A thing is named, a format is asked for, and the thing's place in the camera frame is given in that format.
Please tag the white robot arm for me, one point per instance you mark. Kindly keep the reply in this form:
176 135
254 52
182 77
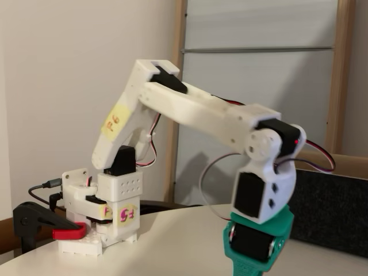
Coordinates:
201 109

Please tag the wood framed frosted panel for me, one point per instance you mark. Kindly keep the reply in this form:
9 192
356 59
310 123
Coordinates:
258 86

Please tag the black clamp with red pad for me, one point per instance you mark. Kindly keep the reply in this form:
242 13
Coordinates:
28 218

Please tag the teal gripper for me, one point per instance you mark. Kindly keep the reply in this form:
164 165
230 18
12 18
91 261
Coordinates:
253 240

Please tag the yellow F3 tape label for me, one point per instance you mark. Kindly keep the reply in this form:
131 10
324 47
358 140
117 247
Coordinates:
106 212

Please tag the metal rail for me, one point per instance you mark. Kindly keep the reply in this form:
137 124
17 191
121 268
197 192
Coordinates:
258 50

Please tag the dark grey felt bin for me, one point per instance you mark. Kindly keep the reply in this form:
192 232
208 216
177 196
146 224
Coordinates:
330 207

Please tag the yellow F5 tape label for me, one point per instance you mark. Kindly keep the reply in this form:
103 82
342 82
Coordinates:
126 215

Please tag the yellow F6 tape label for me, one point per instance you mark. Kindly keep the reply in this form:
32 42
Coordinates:
115 123

